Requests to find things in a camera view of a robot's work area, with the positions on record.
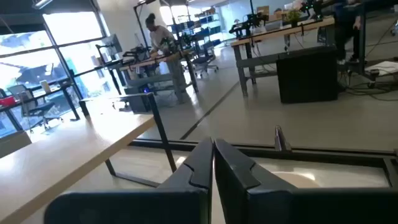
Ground wooden desk black legs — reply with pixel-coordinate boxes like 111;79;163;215
119;49;200;94

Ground grey office chair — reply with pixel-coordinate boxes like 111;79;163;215
7;83;63;133

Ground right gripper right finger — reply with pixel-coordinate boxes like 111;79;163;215
214;139;398;224

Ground wooden desk grey legs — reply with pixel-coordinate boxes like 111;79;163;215
230;17;338;97

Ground dark office chair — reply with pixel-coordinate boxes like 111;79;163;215
192;46;219;78

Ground red box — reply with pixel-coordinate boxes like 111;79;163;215
0;95;16;108

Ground blue storage shelving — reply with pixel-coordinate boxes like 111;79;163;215
172;8;222;48

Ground computer monitor on stand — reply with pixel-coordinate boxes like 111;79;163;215
95;33;124;65

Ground black computer tower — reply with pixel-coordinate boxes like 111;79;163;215
124;86;154;113

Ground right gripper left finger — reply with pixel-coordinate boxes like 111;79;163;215
44;138;214;224

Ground black cabinet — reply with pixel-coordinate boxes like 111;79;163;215
275;46;339;104

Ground black narrow desk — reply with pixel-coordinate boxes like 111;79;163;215
0;82;81;132

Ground small metal bracket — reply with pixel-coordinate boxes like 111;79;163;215
274;125;292;152

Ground black metal wooden-top shelf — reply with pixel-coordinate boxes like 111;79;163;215
0;92;178;224

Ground small potted plant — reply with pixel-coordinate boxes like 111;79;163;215
285;9;302;28

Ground person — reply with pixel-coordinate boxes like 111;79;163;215
332;0;363;65
144;12;190;105

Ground white board on cart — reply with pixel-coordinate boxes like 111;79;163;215
364;60;398;79

